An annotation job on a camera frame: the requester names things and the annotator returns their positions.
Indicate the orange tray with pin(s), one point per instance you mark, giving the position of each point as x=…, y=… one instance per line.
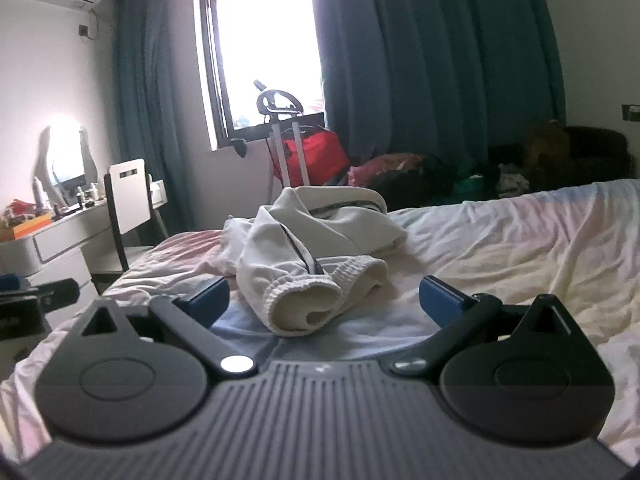
x=30, y=227

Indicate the white pants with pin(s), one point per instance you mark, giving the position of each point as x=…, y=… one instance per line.
x=300, y=260

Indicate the black wall socket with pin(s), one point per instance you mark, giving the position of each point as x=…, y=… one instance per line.
x=85, y=30

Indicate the pale pink bed sheet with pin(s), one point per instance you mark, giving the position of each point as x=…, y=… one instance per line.
x=525, y=255

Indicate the dark clothes pile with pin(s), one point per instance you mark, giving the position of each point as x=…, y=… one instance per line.
x=450, y=180

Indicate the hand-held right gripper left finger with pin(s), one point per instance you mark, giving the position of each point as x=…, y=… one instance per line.
x=209, y=301

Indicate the white trolley frame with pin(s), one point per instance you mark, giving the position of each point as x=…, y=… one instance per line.
x=287, y=160

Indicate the white dressing table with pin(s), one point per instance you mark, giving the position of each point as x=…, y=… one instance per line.
x=55, y=245

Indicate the dark framed window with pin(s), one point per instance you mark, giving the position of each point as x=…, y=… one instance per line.
x=265, y=45

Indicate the dark sofa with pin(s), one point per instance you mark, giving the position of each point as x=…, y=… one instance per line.
x=595, y=155

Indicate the white bottle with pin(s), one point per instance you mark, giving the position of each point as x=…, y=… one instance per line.
x=38, y=192

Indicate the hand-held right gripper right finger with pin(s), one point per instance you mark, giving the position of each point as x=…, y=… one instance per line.
x=439, y=301

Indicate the black and white chair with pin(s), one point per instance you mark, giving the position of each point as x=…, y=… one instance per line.
x=129, y=187

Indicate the wide teal curtain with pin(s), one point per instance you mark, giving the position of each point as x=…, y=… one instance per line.
x=440, y=60

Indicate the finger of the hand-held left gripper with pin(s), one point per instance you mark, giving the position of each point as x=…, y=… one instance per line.
x=62, y=292

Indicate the red bag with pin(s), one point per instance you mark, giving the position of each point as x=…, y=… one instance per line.
x=320, y=155

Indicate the wavy white framed mirror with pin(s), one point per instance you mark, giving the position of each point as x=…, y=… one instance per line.
x=67, y=160

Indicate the narrow teal curtain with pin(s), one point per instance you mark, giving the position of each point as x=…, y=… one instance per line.
x=150, y=110

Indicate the pink crumpled cloth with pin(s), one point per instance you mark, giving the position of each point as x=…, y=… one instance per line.
x=385, y=167

